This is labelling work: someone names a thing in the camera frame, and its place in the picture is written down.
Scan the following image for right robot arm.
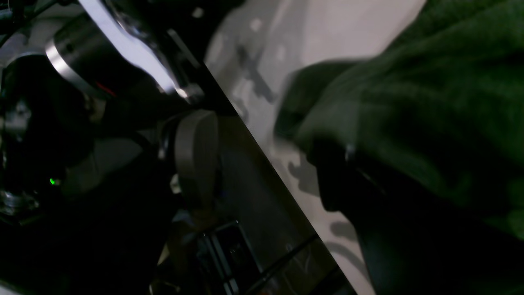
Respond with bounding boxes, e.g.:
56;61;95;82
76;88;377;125
1;0;523;295

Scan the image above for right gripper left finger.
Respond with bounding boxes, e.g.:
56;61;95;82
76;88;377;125
1;110;219;295

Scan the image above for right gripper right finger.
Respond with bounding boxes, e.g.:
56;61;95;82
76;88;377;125
307;138;523;295

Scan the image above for dark green t-shirt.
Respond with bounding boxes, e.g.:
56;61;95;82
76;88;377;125
274;0;524;240

